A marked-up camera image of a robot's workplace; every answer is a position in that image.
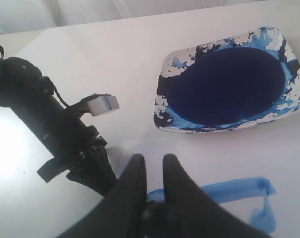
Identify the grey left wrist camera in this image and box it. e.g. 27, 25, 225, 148
87, 94, 120, 116

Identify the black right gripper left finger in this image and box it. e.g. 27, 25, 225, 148
58, 154, 147, 238

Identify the black left camera cable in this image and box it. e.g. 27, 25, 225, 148
0, 39, 71, 110

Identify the white square paint dish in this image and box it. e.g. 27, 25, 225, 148
153, 27, 300, 133

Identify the black paintbrush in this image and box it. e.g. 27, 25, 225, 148
141, 202, 180, 238

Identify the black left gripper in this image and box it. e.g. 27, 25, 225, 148
37, 104, 118, 196

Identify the white backdrop curtain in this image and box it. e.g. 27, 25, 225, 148
0, 0, 272, 38

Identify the white paper sheet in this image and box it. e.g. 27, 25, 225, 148
110, 115, 300, 238

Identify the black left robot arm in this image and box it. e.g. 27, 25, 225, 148
0, 57, 119, 195

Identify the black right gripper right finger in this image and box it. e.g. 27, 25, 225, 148
163, 154, 270, 238

